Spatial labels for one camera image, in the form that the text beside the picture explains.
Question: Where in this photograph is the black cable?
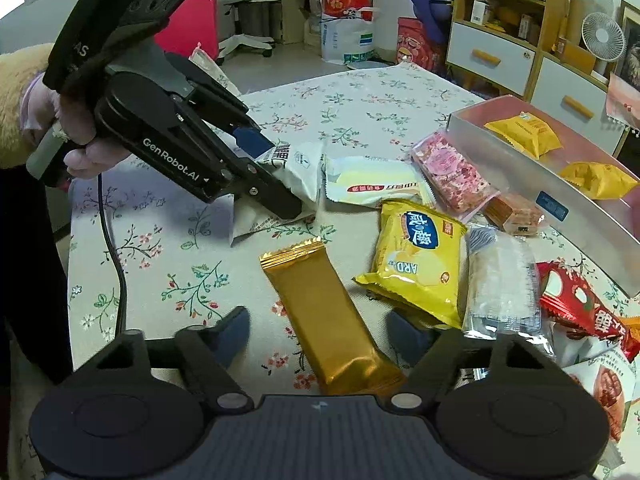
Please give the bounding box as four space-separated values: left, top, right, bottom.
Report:
95 170 128 335

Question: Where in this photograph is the white nut packet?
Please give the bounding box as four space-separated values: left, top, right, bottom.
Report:
552 327 632 466

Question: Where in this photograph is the framed cat picture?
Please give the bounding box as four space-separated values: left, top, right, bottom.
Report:
614 1 640 81

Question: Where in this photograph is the person's left forearm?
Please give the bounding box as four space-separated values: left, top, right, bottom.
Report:
0 42 62 171

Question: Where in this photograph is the pale snack packet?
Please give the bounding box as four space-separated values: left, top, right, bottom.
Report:
189 45 243 98

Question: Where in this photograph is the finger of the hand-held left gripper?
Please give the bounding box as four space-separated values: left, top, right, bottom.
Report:
175 67 275 160
200 125 302 221

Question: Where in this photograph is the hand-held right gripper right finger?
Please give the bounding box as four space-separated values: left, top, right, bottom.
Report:
386 310 570 414

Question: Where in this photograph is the pink fringed cloth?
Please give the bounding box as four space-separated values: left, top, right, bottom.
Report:
605 72 640 136

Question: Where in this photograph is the white drawer orange handle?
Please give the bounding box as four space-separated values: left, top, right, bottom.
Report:
446 22 537 83
531 56 613 128

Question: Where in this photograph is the person's left hand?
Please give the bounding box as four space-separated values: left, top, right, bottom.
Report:
59 104 132 181

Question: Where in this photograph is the pink cardboard box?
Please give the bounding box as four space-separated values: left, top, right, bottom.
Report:
445 94 640 298

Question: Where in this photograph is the yellow cracker packet blue label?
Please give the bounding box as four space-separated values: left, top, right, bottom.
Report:
352 199 468 330

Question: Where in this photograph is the purple plush cushion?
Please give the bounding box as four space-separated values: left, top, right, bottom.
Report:
407 0 456 46

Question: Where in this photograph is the tall wooden shelf cabinet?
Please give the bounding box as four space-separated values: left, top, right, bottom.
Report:
444 0 573 98

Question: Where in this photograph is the brown cake packet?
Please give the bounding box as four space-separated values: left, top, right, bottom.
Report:
482 192 547 237

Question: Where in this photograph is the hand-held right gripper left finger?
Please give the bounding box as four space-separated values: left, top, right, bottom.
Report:
70 306 256 414

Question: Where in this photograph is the red snack packet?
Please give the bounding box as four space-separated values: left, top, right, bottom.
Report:
536 261 640 363

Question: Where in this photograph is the white office chair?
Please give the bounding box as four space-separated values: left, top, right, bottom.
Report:
215 0 288 58

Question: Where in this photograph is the brown cardboard box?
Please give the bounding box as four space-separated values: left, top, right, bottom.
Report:
281 0 326 45

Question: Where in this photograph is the small white fan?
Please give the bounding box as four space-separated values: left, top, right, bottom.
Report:
581 11 627 81

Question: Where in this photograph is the cream white snack packet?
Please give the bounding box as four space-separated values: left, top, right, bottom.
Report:
320 154 436 209

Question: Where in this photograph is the red gift bag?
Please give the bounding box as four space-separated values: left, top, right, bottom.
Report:
322 0 373 23

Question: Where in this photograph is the clear wrapped pastry packet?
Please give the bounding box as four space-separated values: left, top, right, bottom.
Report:
461 224 543 336

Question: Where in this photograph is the gold snack packet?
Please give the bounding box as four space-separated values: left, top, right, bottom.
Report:
258 240 408 396

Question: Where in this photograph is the red patterned sack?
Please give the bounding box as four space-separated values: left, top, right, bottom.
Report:
397 17 446 78

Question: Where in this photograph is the plain yellow snack packet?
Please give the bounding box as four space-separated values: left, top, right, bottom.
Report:
559 161 638 201
483 111 563 159

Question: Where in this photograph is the white plastic bag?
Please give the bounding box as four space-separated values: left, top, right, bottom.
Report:
320 15 378 66

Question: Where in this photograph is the pink nougat packet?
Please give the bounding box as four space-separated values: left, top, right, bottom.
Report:
410 131 501 223

